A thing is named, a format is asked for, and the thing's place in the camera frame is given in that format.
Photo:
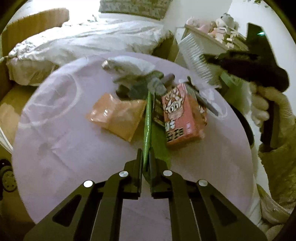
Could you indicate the crumpled grey tissue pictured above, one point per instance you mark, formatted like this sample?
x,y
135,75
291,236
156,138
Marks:
x,y
126,65

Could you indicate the grey patterned headboard pillow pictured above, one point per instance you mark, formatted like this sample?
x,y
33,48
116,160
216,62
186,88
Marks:
x,y
154,9

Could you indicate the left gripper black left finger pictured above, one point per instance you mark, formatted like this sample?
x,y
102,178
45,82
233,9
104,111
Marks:
x,y
93,210

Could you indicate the white bedside cabinet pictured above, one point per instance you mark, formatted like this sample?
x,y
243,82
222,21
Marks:
x,y
191,48

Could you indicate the orange plastic snack bag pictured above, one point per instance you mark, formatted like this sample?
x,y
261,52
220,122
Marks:
x,y
120,117

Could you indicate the wooden bed footboard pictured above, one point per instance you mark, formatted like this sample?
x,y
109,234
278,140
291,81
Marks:
x,y
22,29

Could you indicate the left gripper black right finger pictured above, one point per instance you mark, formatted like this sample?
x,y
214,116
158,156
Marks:
x,y
198,211

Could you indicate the black round trash bin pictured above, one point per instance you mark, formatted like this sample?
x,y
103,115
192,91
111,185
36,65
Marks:
x,y
246,126

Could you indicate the red cartoon milk carton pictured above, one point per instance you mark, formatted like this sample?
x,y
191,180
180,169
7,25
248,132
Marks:
x,y
178,117

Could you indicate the white gloved right hand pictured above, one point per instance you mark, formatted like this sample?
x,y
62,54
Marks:
x,y
261,100

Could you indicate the bed with white duvet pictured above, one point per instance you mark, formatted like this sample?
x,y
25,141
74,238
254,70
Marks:
x,y
33,59

